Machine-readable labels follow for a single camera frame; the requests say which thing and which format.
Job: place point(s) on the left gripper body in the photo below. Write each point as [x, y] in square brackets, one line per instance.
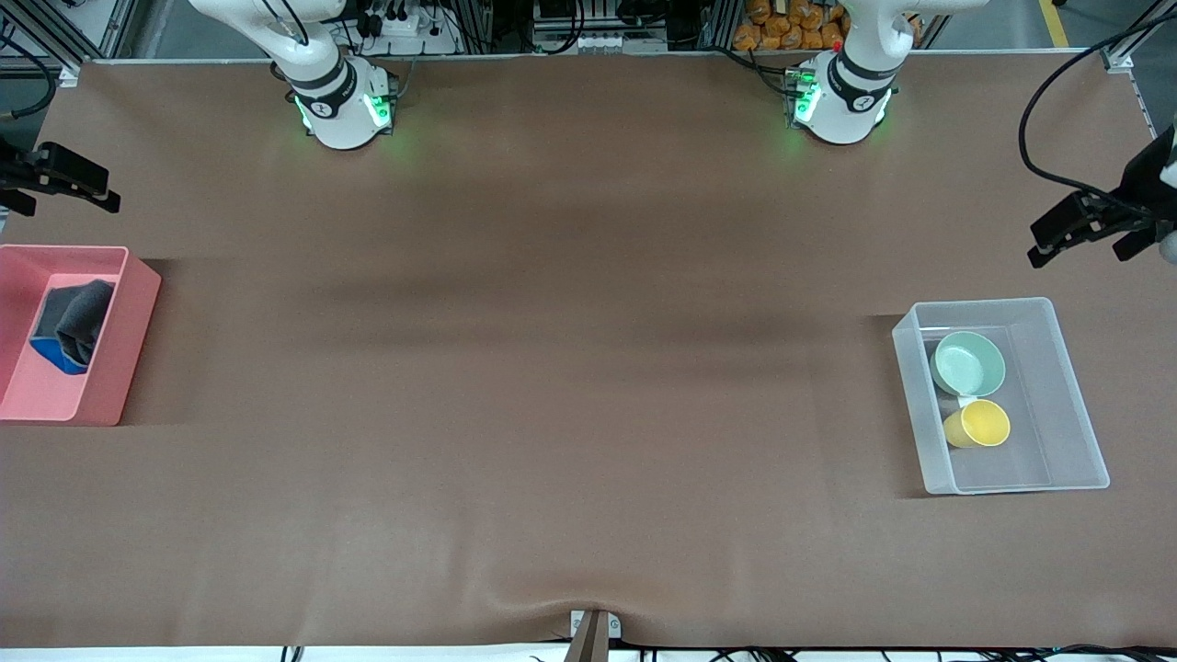
[1146, 176]

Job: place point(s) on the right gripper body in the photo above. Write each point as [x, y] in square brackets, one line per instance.
[17, 171]

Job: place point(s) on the grey and blue cloth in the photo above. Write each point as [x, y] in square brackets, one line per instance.
[83, 317]

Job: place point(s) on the light green bowl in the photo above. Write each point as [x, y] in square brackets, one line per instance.
[967, 363]

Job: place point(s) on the yellow cup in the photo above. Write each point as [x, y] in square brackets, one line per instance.
[979, 425]

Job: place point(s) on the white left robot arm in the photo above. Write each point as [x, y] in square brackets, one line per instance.
[841, 115]

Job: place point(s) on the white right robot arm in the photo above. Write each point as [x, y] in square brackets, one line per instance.
[340, 119]

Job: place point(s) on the pink plastic bin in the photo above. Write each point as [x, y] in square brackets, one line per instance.
[119, 368]

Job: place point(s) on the clear plastic bin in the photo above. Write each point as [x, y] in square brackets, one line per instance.
[1057, 441]

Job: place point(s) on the white power strip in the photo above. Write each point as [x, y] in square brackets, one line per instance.
[405, 32]

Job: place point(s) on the bag of orange items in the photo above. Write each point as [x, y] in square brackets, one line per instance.
[782, 28]

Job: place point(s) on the brown table cover mat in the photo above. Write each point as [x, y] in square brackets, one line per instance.
[588, 460]

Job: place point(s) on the aluminium frame post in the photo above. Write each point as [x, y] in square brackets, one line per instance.
[64, 28]
[1140, 92]

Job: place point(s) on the metal table clamp bracket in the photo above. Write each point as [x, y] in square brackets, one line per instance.
[579, 625]

